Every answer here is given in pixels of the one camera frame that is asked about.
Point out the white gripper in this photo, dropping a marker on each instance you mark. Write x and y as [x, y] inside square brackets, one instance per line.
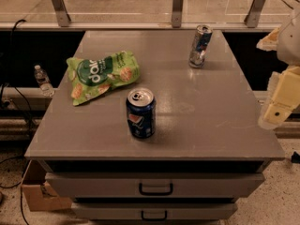
[291, 42]

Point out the redbull can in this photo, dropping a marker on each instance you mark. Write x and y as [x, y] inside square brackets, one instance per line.
[199, 45]

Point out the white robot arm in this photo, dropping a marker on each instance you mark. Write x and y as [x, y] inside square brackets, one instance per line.
[285, 40]

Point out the blue pepsi can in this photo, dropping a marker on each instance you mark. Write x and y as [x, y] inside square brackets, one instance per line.
[141, 112]

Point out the black plug on floor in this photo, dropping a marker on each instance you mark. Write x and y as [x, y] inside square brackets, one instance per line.
[295, 158]

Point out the green chip bag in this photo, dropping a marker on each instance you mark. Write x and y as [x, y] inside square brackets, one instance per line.
[92, 78]

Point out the lower grey drawer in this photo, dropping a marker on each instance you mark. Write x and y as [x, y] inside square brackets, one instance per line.
[154, 211]

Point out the grey drawer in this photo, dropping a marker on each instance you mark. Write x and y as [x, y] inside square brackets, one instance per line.
[154, 211]
[153, 184]

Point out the upper grey drawer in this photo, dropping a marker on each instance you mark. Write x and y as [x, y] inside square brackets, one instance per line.
[153, 184]

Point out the clear plastic water bottle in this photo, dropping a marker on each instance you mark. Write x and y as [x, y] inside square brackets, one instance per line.
[43, 81]

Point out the cardboard box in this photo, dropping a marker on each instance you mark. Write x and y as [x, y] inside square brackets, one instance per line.
[39, 194]

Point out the middle metal rail bracket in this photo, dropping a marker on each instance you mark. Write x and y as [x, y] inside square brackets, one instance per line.
[177, 9]

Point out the left metal rail bracket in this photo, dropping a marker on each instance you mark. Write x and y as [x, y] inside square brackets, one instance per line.
[61, 13]

